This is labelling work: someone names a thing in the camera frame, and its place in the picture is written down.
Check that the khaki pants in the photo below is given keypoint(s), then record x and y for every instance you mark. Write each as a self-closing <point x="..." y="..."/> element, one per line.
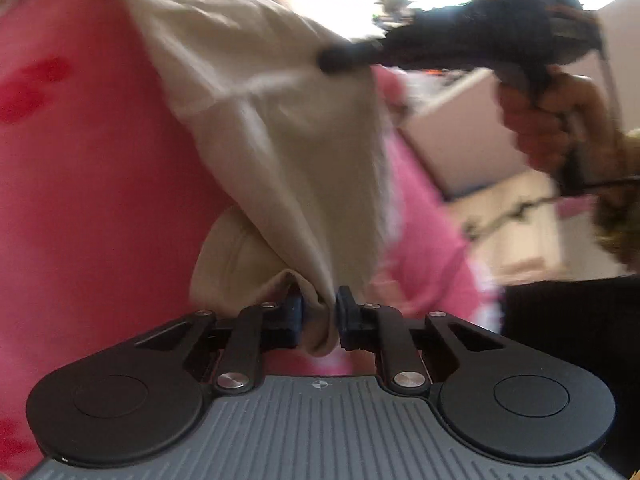
<point x="280" y="135"/>

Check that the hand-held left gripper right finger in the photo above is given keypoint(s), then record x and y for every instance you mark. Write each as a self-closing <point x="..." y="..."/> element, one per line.
<point x="345" y="322"/>

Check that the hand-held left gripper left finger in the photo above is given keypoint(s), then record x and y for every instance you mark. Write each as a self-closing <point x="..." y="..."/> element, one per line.
<point x="295" y="322"/>

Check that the person's right forearm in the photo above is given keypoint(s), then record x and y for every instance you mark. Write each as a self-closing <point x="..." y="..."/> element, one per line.
<point x="620" y="200"/>

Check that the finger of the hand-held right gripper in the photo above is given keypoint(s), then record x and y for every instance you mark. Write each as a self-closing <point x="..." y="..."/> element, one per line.
<point x="350" y="56"/>

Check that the person's right hand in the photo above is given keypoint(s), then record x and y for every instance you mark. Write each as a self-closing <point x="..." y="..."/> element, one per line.
<point x="537" y="135"/>

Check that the pink floral blanket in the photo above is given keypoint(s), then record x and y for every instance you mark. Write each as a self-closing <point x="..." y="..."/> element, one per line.
<point x="100" y="210"/>

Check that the person's black trousers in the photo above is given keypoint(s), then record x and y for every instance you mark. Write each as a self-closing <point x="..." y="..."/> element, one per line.
<point x="570" y="320"/>

